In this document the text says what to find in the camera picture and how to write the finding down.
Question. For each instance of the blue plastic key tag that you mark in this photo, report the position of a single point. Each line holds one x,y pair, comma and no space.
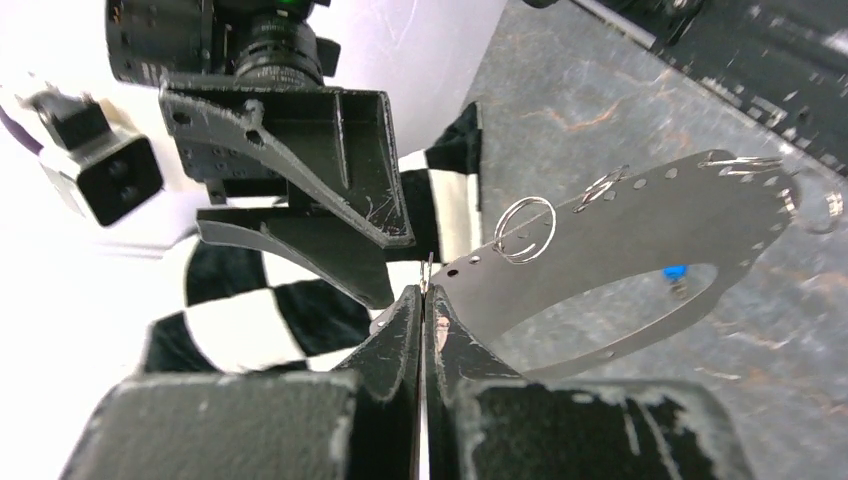
675,274

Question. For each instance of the black white checkered pillow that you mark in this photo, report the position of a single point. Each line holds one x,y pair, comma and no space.
235,310

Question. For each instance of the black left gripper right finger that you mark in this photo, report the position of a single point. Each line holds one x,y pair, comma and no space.
487,421

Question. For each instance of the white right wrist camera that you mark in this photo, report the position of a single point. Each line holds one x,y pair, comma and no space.
101,170

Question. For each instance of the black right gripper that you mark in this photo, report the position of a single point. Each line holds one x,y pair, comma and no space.
336,145

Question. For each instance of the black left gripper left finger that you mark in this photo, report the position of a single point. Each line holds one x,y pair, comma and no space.
356,421

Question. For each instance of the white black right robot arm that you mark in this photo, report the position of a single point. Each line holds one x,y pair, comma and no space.
149,41

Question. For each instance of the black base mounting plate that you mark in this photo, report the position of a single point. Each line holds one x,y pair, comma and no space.
781,63

